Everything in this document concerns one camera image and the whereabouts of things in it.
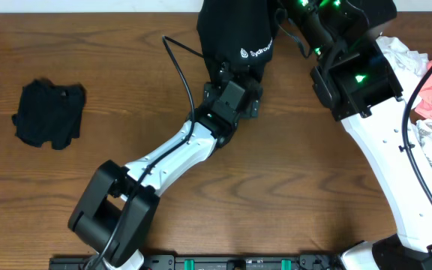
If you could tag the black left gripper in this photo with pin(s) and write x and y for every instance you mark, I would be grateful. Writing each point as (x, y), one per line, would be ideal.
(251, 106)

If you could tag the black polo shirt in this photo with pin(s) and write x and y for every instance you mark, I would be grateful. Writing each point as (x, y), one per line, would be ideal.
(240, 33)

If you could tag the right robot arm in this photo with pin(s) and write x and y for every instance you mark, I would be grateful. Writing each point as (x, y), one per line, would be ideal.
(355, 81)

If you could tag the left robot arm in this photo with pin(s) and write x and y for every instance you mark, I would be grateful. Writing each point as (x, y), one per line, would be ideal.
(116, 210)

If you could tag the folded black garment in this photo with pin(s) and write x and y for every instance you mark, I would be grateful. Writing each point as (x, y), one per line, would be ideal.
(49, 113)

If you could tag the white crumpled garment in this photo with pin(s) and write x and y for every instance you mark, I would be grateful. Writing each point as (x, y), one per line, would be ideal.
(409, 66)

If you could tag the black mounting rail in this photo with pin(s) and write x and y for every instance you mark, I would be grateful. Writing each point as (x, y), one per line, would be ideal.
(171, 262)

